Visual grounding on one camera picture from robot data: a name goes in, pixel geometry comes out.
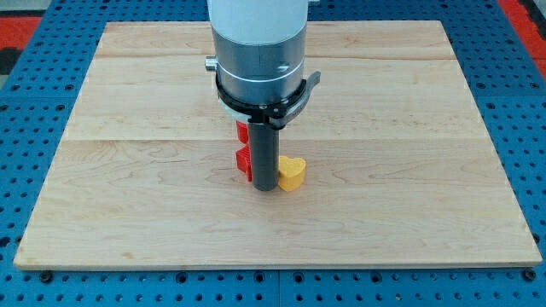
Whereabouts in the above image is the yellow heart block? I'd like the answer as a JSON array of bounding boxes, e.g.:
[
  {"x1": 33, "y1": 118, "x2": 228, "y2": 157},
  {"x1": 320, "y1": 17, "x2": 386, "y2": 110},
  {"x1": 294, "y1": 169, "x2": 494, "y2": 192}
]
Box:
[{"x1": 278, "y1": 156, "x2": 306, "y2": 192}]

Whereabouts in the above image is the black clamp ring with lever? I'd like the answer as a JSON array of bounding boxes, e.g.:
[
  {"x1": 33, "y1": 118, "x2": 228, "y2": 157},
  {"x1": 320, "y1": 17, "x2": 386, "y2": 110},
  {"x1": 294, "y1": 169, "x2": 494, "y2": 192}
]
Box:
[{"x1": 214, "y1": 71, "x2": 322, "y2": 130}]

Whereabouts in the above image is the red block lower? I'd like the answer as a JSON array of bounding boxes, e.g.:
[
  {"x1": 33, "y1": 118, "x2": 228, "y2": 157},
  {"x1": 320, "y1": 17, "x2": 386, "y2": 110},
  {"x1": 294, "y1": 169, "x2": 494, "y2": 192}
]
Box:
[{"x1": 235, "y1": 146, "x2": 253, "y2": 182}]

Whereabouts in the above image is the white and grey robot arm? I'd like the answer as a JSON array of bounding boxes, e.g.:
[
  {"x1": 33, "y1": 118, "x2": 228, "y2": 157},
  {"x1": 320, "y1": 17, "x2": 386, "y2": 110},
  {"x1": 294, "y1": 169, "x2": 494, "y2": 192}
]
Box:
[{"x1": 207, "y1": 0, "x2": 309, "y2": 105}]

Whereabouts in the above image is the red block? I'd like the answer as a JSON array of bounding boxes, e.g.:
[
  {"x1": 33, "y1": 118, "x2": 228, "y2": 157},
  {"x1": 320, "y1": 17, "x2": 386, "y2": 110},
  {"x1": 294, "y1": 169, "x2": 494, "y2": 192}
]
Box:
[
  {"x1": 236, "y1": 121, "x2": 248, "y2": 144},
  {"x1": 235, "y1": 146, "x2": 253, "y2": 182}
]

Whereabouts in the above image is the red block upper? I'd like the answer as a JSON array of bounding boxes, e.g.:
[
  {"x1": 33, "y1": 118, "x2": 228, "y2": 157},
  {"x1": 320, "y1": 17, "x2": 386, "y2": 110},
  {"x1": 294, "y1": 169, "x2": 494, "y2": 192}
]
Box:
[{"x1": 236, "y1": 121, "x2": 248, "y2": 144}]

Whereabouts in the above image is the light wooden board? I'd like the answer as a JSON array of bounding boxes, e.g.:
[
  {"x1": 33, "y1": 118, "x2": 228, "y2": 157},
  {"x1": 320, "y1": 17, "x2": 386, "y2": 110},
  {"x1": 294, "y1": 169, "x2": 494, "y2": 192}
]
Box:
[{"x1": 15, "y1": 20, "x2": 542, "y2": 270}]

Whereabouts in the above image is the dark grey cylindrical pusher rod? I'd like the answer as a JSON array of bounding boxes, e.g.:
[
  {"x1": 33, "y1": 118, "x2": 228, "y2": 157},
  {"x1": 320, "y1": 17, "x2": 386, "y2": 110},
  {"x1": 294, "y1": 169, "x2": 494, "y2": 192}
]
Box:
[{"x1": 248, "y1": 123, "x2": 279, "y2": 191}]

